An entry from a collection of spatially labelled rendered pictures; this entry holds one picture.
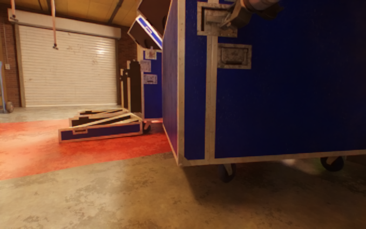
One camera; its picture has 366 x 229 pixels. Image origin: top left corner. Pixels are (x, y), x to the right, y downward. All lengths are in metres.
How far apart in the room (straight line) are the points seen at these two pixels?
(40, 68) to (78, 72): 1.12
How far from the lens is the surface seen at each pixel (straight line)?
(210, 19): 0.83
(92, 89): 7.94
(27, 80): 8.01
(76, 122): 2.92
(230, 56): 0.85
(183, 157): 0.80
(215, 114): 0.80
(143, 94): 2.08
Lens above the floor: 0.47
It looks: 6 degrees down
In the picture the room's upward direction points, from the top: straight up
